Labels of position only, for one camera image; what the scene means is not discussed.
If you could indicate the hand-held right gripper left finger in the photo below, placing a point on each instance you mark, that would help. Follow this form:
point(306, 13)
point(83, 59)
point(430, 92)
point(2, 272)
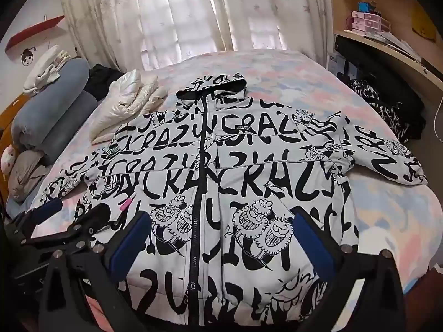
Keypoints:
point(131, 238)

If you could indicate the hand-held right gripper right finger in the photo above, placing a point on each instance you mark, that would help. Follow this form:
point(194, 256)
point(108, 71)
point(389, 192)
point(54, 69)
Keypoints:
point(311, 245)

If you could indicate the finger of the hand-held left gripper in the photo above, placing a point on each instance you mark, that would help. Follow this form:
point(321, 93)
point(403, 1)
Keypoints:
point(95, 219)
point(50, 209)

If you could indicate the white black printed hooded jacket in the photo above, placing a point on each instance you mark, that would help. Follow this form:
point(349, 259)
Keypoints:
point(242, 166)

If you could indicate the beige cloth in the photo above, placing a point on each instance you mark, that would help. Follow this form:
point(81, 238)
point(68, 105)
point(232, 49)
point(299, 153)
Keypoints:
point(27, 176)

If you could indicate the pink plush toy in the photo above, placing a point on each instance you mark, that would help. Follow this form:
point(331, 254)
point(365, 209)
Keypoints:
point(7, 160)

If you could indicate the wooden bed headboard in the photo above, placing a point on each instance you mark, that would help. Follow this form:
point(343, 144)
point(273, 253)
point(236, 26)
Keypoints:
point(7, 121)

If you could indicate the cream folded puffer jacket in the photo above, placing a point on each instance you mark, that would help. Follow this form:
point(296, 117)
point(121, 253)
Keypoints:
point(128, 107)

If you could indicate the black cloth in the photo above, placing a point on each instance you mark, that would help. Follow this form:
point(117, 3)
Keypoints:
point(102, 79)

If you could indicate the white cloth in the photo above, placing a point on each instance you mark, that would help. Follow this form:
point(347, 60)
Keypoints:
point(45, 69)

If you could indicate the black white printed garment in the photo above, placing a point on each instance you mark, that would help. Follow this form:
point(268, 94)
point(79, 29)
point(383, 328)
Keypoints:
point(377, 110)

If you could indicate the pastel printed bed blanket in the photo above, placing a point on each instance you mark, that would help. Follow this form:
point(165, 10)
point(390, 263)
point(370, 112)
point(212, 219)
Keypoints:
point(277, 76)

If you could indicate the black bag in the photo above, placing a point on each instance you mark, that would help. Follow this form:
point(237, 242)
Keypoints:
point(391, 79)

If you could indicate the blue white carton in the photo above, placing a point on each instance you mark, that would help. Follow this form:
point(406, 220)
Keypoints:
point(337, 63)

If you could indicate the stack of papers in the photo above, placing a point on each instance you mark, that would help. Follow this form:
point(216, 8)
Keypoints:
point(394, 43)

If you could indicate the white floral curtain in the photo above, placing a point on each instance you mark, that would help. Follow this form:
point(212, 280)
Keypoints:
point(173, 13)

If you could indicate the pink drawer boxes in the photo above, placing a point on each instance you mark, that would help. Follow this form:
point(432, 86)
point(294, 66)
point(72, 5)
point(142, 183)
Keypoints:
point(370, 24)

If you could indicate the blue box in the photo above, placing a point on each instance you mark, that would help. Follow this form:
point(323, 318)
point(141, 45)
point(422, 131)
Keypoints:
point(367, 6)

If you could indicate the yellow card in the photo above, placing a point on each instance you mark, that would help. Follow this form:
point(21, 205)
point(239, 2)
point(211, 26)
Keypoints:
point(424, 24)

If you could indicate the cartoon face wall sticker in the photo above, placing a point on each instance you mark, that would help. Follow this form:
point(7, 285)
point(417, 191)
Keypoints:
point(27, 57)

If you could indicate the red wall shelf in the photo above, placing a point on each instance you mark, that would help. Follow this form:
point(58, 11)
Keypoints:
point(34, 31)

